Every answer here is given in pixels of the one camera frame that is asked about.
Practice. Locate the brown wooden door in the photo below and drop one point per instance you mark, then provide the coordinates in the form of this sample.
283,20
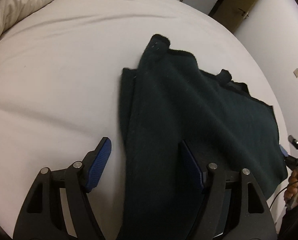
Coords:
227,13

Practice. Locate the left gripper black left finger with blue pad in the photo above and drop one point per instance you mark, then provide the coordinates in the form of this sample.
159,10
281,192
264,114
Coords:
41,215

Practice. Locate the dark green knit garment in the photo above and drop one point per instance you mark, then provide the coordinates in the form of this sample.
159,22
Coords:
167,99

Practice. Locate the white bed mattress sheet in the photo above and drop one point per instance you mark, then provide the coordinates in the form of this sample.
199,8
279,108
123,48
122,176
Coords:
60,70

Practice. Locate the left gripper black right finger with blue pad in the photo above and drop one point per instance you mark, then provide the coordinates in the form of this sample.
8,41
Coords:
224,204

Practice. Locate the beige wall switch plate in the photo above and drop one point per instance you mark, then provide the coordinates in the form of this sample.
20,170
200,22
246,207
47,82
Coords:
296,72

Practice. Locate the person's right hand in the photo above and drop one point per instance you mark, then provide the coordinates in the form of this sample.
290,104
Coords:
291,193

